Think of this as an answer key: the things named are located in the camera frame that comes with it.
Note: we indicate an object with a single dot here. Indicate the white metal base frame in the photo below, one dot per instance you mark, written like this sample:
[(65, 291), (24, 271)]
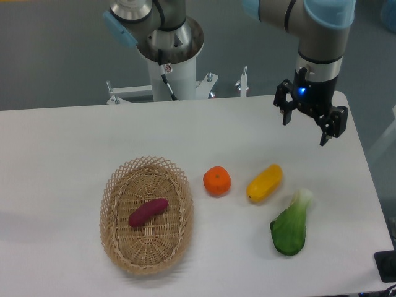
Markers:
[(204, 90)]

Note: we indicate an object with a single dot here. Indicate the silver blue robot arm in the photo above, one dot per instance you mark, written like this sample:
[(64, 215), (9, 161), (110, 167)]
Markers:
[(322, 28)]

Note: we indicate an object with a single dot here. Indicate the woven wicker oval basket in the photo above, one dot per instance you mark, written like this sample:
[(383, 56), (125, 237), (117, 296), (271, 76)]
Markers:
[(163, 239)]

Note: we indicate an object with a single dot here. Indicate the purple sweet potato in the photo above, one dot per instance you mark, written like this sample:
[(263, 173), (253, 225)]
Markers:
[(146, 211)]

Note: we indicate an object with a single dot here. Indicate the white bracket with bolt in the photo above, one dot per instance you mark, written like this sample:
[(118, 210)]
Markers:
[(241, 85)]

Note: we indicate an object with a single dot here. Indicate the black device at edge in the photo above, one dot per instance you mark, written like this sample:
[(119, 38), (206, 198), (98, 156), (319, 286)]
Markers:
[(385, 262)]

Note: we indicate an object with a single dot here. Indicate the yellow mango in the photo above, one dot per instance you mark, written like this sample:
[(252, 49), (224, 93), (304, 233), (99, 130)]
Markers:
[(264, 184)]

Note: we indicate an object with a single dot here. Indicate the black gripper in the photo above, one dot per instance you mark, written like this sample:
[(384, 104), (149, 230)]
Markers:
[(314, 99)]

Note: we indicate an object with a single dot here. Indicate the orange tangerine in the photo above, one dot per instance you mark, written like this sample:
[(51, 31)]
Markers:
[(217, 181)]

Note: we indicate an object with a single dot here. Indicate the green bok choy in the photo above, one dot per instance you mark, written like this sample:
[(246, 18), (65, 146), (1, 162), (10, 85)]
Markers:
[(288, 229)]

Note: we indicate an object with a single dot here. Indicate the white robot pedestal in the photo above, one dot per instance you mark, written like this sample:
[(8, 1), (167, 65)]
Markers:
[(171, 59)]

